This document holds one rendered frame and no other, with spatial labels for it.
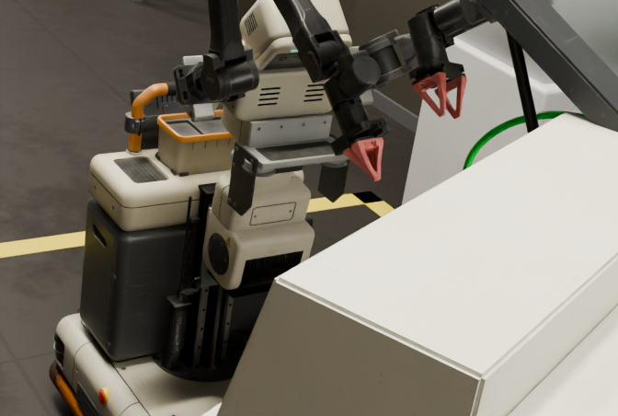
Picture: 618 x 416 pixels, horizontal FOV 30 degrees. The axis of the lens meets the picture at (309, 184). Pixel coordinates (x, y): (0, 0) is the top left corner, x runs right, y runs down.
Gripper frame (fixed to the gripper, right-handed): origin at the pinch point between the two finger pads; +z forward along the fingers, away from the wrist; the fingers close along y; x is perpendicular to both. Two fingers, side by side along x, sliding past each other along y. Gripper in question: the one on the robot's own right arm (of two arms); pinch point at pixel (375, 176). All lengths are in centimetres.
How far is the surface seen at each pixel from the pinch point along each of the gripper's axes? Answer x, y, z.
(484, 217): -51, 66, 24
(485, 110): 169, -110, -42
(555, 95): 170, -80, -34
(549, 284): -56, 75, 33
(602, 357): -50, 72, 42
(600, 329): -45, 70, 39
